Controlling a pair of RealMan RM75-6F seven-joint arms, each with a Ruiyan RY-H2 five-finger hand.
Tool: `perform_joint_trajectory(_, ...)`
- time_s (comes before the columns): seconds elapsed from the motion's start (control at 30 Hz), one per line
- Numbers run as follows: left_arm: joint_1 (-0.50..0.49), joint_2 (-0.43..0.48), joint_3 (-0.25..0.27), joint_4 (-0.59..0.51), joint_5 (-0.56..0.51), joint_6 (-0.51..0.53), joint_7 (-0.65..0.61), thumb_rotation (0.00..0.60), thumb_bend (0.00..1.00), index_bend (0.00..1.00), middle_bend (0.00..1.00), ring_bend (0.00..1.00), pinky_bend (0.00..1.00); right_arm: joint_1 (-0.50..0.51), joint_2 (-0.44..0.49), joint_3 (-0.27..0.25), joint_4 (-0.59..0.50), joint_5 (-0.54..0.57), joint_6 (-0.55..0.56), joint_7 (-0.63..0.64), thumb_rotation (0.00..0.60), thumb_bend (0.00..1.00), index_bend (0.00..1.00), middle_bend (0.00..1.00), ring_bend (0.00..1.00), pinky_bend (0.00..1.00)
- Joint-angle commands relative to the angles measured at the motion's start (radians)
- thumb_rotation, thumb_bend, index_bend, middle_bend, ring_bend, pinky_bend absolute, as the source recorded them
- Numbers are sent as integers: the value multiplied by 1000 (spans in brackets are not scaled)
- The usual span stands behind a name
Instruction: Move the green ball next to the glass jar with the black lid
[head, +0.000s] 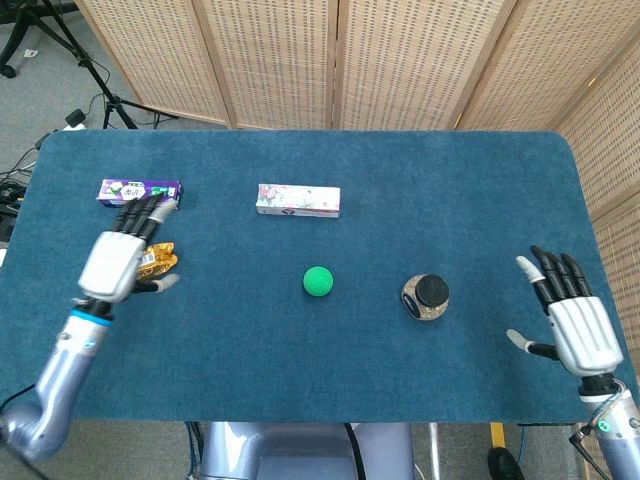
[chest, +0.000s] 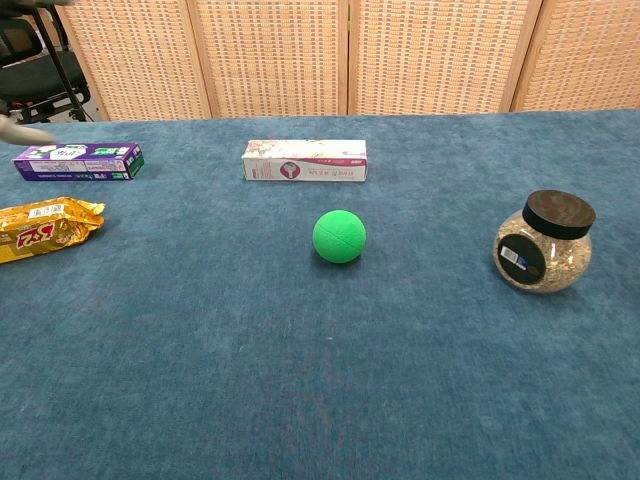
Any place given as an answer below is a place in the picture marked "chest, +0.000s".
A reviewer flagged blue table mat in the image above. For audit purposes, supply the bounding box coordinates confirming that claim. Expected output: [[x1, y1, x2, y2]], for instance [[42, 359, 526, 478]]
[[0, 108, 640, 480]]

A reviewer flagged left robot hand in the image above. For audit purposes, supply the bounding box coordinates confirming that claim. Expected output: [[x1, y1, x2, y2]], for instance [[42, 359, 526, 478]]
[[0, 112, 57, 146]]

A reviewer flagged purple toothpaste box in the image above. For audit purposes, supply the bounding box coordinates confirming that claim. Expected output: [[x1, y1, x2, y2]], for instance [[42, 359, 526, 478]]
[[11, 142, 146, 183]]

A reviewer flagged gold snack packet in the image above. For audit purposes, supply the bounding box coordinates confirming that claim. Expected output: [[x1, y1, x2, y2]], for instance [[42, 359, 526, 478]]
[[0, 196, 107, 266]]

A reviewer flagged bamboo folding screen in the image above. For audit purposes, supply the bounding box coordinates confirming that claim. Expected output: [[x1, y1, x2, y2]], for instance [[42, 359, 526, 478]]
[[52, 0, 640, 122]]

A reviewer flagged white floral toothpaste box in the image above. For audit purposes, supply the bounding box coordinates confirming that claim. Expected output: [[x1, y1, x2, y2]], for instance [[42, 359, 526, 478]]
[[241, 139, 371, 185]]

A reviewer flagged green ball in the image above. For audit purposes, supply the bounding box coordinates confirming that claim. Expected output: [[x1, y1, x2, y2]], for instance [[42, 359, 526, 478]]
[[312, 209, 368, 264]]

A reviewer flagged black office chair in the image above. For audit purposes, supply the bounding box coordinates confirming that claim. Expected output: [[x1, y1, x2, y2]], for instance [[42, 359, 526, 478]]
[[0, 14, 92, 125]]

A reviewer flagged round black-topped container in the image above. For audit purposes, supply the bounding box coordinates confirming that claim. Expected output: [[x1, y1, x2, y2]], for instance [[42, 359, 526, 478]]
[[493, 189, 598, 296]]

